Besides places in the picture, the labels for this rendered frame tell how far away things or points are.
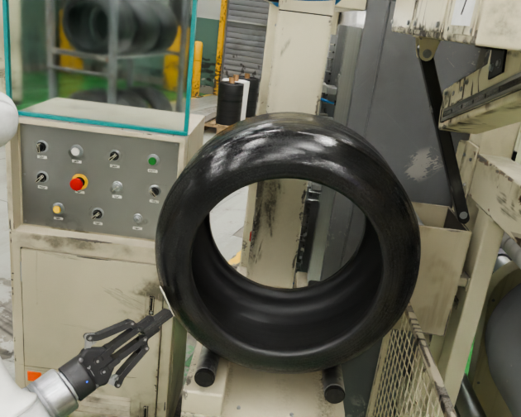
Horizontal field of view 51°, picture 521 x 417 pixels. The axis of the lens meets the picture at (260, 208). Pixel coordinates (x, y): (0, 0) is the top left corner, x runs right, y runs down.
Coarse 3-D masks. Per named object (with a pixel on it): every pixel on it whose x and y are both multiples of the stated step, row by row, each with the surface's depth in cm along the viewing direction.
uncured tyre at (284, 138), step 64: (256, 128) 108; (320, 128) 108; (192, 192) 106; (384, 192) 105; (192, 256) 137; (384, 256) 108; (192, 320) 115; (256, 320) 140; (320, 320) 139; (384, 320) 113
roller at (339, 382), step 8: (328, 368) 123; (336, 368) 123; (328, 376) 120; (336, 376) 120; (328, 384) 118; (336, 384) 118; (328, 392) 117; (336, 392) 117; (344, 392) 117; (328, 400) 118; (336, 400) 118
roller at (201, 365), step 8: (200, 352) 125; (208, 352) 123; (200, 360) 121; (208, 360) 120; (216, 360) 122; (200, 368) 118; (208, 368) 118; (216, 368) 120; (200, 376) 117; (208, 376) 117; (200, 384) 118; (208, 384) 118
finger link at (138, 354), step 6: (138, 348) 113; (144, 348) 111; (132, 354) 112; (138, 354) 110; (144, 354) 111; (126, 360) 111; (132, 360) 110; (138, 360) 111; (126, 366) 110; (132, 366) 110; (120, 372) 109; (126, 372) 109; (120, 378) 108; (114, 384) 108; (120, 384) 108
